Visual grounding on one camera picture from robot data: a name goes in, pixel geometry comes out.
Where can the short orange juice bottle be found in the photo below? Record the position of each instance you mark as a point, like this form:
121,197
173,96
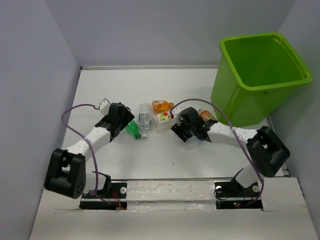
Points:
159,106

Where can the green plastic bottle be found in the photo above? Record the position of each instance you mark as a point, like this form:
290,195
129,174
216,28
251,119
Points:
132,128

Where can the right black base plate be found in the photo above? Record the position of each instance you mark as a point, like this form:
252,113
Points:
243,198

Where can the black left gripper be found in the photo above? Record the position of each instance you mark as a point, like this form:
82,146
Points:
127,117

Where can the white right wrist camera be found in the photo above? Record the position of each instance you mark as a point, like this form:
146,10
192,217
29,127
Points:
175,112

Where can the green plastic bin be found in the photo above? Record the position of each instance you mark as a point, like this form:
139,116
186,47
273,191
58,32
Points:
256,73

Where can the clear bottle blue white label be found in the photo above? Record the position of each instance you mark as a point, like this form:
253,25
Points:
144,119

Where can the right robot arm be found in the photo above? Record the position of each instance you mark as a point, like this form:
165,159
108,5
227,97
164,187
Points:
264,150

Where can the long orange drink bottle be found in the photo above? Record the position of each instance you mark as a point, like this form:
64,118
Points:
206,115

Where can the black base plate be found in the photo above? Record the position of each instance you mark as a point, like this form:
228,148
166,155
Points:
243,198
115,200

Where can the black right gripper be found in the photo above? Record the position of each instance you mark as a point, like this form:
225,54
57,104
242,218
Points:
178,130

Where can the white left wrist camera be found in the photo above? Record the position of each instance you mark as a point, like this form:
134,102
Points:
104,106

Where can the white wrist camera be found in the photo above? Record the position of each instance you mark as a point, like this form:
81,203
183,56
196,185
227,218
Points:
175,112
104,106

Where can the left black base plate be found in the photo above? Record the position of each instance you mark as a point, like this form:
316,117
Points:
115,200

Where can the clear bottle apple label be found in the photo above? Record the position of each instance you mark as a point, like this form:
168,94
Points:
161,122

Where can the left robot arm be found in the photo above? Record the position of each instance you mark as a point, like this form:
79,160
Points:
73,171

